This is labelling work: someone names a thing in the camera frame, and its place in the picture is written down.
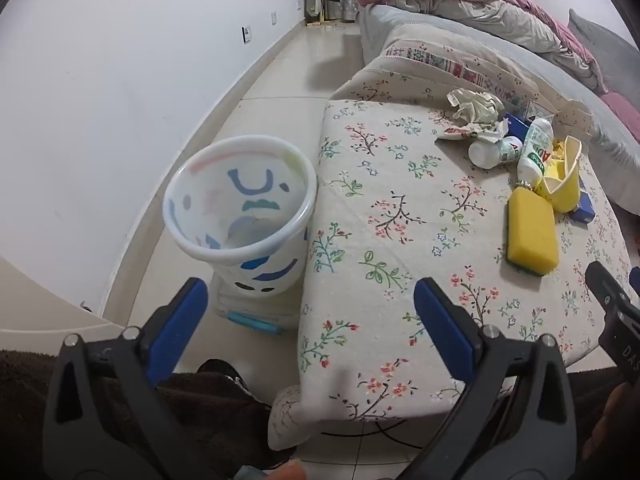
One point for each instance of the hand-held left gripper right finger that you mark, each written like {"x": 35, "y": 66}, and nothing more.
{"x": 442, "y": 327}

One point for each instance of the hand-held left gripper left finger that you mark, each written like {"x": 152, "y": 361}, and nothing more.
{"x": 182, "y": 320}

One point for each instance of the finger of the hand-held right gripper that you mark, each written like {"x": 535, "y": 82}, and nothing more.
{"x": 635, "y": 280}
{"x": 602, "y": 282}

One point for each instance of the yellow sponge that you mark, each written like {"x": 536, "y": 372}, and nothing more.
{"x": 532, "y": 230}

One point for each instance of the yellow snack bag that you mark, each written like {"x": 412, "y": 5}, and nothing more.
{"x": 562, "y": 190}

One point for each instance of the white patterned trash bin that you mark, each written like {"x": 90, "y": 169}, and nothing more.
{"x": 280, "y": 260}

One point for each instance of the yellow wrapper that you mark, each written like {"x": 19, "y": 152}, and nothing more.
{"x": 560, "y": 149}

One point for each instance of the white bottle with green label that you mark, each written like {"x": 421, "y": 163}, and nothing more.
{"x": 532, "y": 155}

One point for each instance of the small white bottle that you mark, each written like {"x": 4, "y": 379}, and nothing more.
{"x": 487, "y": 152}

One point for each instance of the white printed carton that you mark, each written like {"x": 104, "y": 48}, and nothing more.
{"x": 537, "y": 109}

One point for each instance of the cream green wrapper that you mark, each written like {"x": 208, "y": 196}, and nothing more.
{"x": 472, "y": 110}

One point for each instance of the person's right hand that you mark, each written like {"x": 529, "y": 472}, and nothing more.
{"x": 617, "y": 422}

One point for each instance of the person's left hand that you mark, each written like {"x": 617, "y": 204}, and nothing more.
{"x": 290, "y": 472}

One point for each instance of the black shoe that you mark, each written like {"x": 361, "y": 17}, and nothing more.
{"x": 222, "y": 372}

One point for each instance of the clear box with blue latch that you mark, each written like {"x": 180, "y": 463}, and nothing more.
{"x": 260, "y": 312}

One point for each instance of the floral tablecloth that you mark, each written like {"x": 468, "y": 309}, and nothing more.
{"x": 400, "y": 210}

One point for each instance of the white furniture panel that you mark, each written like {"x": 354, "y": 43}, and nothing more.
{"x": 30, "y": 310}

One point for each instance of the dark brown shaggy rug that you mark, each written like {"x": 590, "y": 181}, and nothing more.
{"x": 30, "y": 385}

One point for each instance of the pink pillow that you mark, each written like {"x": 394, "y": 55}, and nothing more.
{"x": 625, "y": 107}

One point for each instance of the bed with grey sheet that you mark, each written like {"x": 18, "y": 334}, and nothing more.
{"x": 575, "y": 85}

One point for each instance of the grey quilted pillow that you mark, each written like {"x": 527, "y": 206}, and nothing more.
{"x": 610, "y": 50}

